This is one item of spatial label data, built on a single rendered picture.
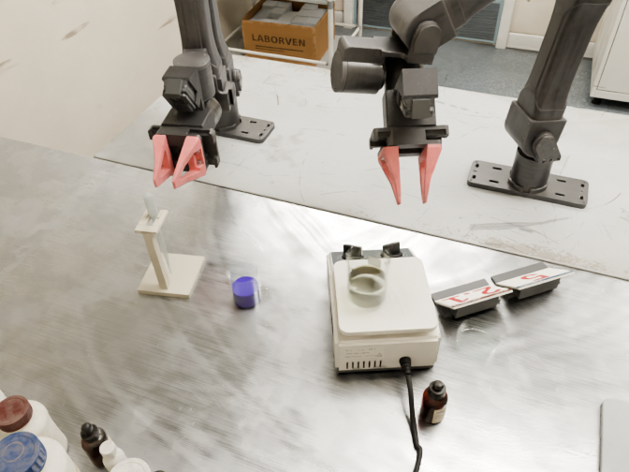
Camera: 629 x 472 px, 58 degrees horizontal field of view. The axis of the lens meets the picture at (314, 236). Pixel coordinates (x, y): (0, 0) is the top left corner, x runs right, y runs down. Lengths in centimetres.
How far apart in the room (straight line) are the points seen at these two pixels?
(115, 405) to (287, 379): 22
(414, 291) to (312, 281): 19
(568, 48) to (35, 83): 175
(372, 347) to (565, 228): 43
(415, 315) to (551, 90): 42
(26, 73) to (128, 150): 104
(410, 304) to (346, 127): 55
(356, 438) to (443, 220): 41
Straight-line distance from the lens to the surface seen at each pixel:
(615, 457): 75
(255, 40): 303
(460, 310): 81
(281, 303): 82
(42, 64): 223
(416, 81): 72
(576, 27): 90
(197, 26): 96
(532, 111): 94
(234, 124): 117
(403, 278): 74
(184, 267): 89
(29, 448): 63
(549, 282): 87
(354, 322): 69
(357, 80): 78
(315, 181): 103
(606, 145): 122
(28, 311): 93
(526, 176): 102
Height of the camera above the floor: 153
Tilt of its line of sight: 43 degrees down
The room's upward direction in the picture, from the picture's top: 2 degrees counter-clockwise
